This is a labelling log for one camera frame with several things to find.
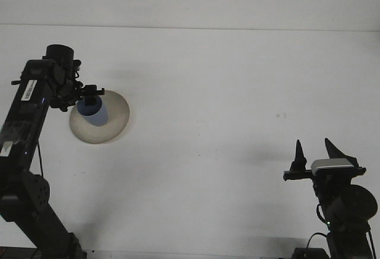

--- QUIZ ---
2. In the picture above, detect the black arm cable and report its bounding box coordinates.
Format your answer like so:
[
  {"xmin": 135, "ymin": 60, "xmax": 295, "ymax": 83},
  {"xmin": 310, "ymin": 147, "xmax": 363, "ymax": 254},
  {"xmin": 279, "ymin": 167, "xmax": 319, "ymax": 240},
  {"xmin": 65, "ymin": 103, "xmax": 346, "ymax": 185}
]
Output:
[
  {"xmin": 36, "ymin": 141, "xmax": 46, "ymax": 179},
  {"xmin": 306, "ymin": 232, "xmax": 329, "ymax": 249}
]

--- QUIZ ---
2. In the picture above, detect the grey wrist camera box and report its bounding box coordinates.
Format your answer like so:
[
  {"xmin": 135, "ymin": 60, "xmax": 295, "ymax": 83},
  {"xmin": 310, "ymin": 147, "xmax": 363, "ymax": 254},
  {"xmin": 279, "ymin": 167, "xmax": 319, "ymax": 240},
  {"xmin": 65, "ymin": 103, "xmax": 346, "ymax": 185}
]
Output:
[{"xmin": 311, "ymin": 158, "xmax": 356, "ymax": 175}]

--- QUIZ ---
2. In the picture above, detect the pale round plate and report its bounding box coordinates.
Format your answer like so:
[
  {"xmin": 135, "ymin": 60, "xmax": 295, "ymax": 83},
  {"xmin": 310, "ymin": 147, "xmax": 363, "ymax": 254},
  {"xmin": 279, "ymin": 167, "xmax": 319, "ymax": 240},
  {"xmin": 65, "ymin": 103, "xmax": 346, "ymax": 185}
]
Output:
[{"xmin": 69, "ymin": 90, "xmax": 131, "ymax": 145}]

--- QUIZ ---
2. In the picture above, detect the pale blue cup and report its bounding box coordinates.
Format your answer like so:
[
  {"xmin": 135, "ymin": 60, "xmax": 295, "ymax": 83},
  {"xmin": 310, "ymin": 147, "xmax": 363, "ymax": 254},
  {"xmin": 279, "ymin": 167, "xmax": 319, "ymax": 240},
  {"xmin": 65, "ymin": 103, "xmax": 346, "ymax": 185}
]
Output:
[{"xmin": 76, "ymin": 94, "xmax": 108, "ymax": 128}]

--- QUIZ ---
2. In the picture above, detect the dark robot platform edge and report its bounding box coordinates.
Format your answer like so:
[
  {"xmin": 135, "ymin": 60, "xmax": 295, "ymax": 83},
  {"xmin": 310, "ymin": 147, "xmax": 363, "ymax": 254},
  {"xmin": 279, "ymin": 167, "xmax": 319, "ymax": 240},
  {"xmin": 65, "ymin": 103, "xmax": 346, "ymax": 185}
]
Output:
[{"xmin": 0, "ymin": 247, "xmax": 39, "ymax": 259}]

